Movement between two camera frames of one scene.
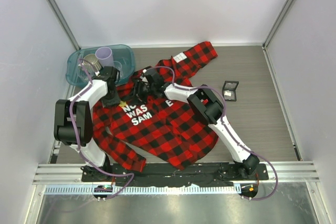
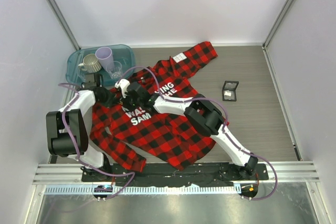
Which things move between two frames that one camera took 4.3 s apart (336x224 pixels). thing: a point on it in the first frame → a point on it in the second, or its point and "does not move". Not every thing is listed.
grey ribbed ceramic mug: [88, 66] does not move
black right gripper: [137, 85] → [125, 99]
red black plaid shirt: [142, 128] does not move
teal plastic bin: [82, 65] does not move
